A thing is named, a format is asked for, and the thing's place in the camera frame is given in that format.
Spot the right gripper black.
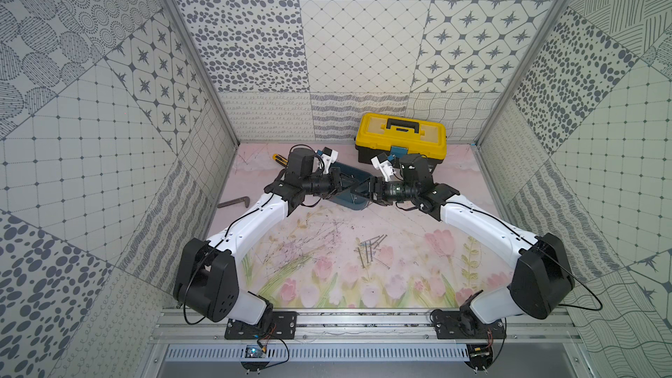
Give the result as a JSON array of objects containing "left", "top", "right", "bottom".
[{"left": 351, "top": 175, "right": 418, "bottom": 206}]

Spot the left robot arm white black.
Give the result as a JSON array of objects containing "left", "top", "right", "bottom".
[{"left": 173, "top": 146, "right": 377, "bottom": 333}]

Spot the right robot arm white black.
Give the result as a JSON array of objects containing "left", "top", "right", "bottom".
[{"left": 349, "top": 155, "right": 575, "bottom": 325}]

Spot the teal plastic storage box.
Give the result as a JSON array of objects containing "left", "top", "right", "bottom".
[{"left": 329, "top": 162, "right": 373, "bottom": 211}]

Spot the yellow black toolbox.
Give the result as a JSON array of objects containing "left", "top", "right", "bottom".
[{"left": 355, "top": 113, "right": 447, "bottom": 170}]

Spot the yellow utility knife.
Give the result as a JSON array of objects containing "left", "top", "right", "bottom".
[{"left": 272, "top": 154, "right": 288, "bottom": 167}]

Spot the dark metal hex key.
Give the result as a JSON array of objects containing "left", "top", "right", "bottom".
[{"left": 216, "top": 196, "right": 250, "bottom": 209}]

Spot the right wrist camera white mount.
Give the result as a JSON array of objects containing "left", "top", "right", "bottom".
[{"left": 371, "top": 152, "right": 395, "bottom": 182}]

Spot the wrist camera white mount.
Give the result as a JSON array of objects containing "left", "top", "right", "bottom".
[
  {"left": 371, "top": 152, "right": 395, "bottom": 182},
  {"left": 318, "top": 147, "right": 339, "bottom": 174}
]

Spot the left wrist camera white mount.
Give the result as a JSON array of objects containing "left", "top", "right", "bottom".
[{"left": 318, "top": 147, "right": 339, "bottom": 174}]

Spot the aluminium mounting rail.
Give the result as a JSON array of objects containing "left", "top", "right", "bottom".
[{"left": 149, "top": 309, "right": 581, "bottom": 344}]

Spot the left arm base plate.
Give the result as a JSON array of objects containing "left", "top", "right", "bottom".
[{"left": 225, "top": 310, "right": 298, "bottom": 341}]

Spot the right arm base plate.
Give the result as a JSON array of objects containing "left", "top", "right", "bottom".
[{"left": 429, "top": 309, "right": 506, "bottom": 341}]

